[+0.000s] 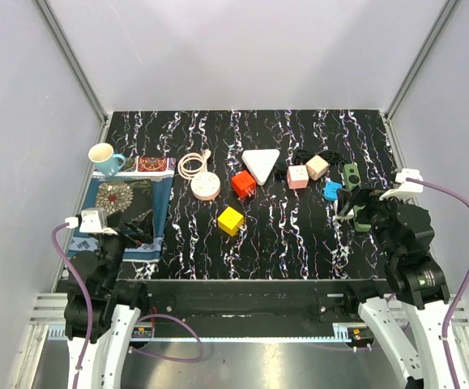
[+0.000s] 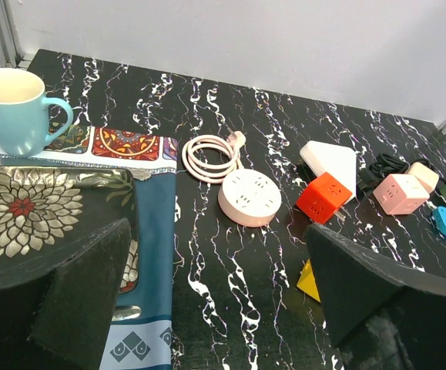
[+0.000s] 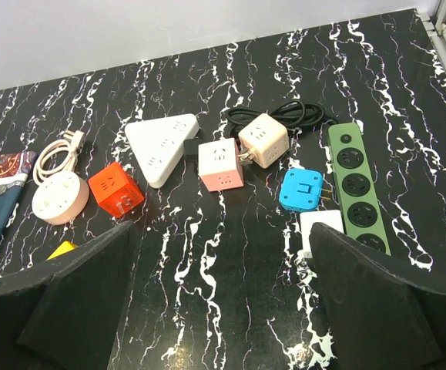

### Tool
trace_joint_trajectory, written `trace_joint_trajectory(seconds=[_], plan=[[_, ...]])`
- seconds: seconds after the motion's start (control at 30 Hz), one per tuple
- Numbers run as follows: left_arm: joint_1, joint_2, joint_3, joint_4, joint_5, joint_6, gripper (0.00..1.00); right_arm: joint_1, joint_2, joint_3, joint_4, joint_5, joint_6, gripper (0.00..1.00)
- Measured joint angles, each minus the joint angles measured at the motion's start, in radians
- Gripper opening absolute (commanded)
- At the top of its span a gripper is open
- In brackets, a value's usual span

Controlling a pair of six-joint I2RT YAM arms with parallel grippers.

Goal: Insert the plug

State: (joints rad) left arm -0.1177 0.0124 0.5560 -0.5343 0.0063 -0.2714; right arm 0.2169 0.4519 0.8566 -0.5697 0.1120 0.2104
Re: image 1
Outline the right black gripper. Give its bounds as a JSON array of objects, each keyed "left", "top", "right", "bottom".
[{"left": 335, "top": 182, "right": 409, "bottom": 259}]

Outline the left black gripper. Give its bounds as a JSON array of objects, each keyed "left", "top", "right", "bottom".
[{"left": 97, "top": 208, "right": 154, "bottom": 291}]

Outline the pink cube socket front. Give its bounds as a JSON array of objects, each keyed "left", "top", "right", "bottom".
[{"left": 287, "top": 165, "right": 309, "bottom": 190}]

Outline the pink cube socket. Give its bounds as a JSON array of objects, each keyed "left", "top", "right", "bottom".
[
  {"left": 287, "top": 165, "right": 309, "bottom": 190},
  {"left": 305, "top": 155, "right": 330, "bottom": 181}
]

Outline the pink power cord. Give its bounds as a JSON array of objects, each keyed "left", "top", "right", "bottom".
[{"left": 177, "top": 149, "right": 212, "bottom": 180}]

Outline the round pink power strip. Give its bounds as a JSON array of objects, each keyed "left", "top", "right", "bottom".
[{"left": 190, "top": 172, "right": 220, "bottom": 201}]

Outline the yellow cube socket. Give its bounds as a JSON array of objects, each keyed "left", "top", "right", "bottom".
[{"left": 217, "top": 207, "right": 244, "bottom": 236}]

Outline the white triangular power strip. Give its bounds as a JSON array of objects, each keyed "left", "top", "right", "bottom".
[{"left": 241, "top": 149, "right": 279, "bottom": 186}]

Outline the red cube socket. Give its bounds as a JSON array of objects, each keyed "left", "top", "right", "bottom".
[{"left": 231, "top": 170, "right": 256, "bottom": 199}]

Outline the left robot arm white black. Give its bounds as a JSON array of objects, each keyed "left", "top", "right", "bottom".
[{"left": 64, "top": 207, "right": 150, "bottom": 388}]

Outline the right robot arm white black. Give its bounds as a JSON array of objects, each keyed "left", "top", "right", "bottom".
[{"left": 336, "top": 186, "right": 453, "bottom": 388}]

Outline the blue plug adapter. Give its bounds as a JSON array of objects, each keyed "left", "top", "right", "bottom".
[{"left": 322, "top": 181, "right": 343, "bottom": 202}]

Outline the green power strip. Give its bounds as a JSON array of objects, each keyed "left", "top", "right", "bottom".
[{"left": 343, "top": 163, "right": 371, "bottom": 233}]

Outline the black floral square plate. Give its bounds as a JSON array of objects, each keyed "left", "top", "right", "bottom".
[{"left": 96, "top": 180, "right": 154, "bottom": 236}]

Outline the pink cube socket rear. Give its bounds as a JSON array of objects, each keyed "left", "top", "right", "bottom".
[{"left": 305, "top": 155, "right": 330, "bottom": 181}]

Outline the patterned blue cloth mat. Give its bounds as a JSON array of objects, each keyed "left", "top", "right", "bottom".
[{"left": 83, "top": 156, "right": 177, "bottom": 263}]

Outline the blue ceramic mug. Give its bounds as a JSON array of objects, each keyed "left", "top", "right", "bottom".
[{"left": 87, "top": 143, "right": 126, "bottom": 177}]

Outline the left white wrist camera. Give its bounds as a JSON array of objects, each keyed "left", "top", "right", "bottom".
[{"left": 79, "top": 207, "right": 118, "bottom": 235}]

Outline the black coiled cable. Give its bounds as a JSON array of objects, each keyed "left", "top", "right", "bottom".
[{"left": 275, "top": 148, "right": 343, "bottom": 179}]

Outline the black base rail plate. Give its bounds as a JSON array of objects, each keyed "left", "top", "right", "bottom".
[{"left": 145, "top": 280, "right": 391, "bottom": 342}]

